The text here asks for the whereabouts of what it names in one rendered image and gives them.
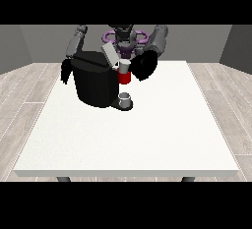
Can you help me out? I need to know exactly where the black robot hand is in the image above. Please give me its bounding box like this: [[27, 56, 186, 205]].
[[130, 48, 159, 83], [60, 56, 74, 86]]

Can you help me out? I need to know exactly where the small grey coffee pod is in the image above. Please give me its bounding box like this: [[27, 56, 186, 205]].
[[118, 59, 132, 75]]

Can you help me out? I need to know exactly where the red pod holder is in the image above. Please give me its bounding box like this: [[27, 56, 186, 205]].
[[116, 70, 133, 86]]

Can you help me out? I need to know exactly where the black coffee machine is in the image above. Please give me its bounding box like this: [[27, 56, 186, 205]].
[[70, 50, 135, 112]]

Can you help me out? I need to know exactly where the pale grey machine lid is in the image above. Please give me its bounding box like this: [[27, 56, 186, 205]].
[[99, 41, 121, 69]]

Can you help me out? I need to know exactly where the small grey cup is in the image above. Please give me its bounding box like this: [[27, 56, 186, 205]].
[[117, 91, 132, 108]]

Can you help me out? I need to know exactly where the dark table leg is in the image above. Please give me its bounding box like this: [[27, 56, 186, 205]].
[[55, 176, 72, 183], [180, 176, 197, 183]]

